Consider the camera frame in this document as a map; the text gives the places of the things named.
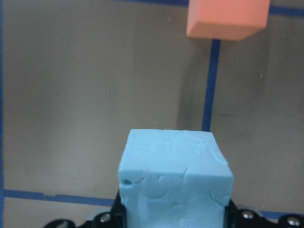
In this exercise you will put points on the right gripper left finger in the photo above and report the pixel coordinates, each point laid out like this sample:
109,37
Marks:
115,218

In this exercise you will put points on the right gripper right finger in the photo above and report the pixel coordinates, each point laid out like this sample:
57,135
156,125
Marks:
235,217

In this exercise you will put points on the light blue block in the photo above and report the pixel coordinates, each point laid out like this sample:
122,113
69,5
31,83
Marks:
174,179

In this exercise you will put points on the far orange block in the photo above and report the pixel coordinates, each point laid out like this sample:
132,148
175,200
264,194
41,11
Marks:
232,20

